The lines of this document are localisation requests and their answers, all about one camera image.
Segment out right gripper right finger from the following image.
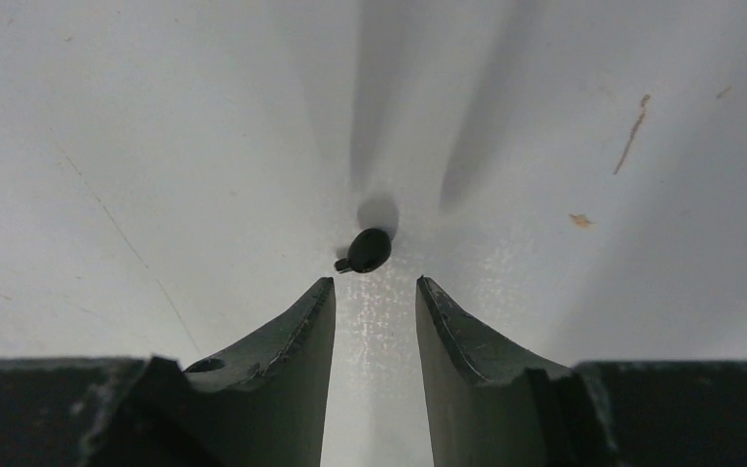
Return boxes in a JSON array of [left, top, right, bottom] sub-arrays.
[[415, 276, 747, 466]]

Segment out black earbud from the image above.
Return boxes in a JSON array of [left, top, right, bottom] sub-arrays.
[[334, 228, 392, 273]]

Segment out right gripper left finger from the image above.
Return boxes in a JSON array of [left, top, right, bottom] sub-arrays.
[[0, 277, 336, 466]]

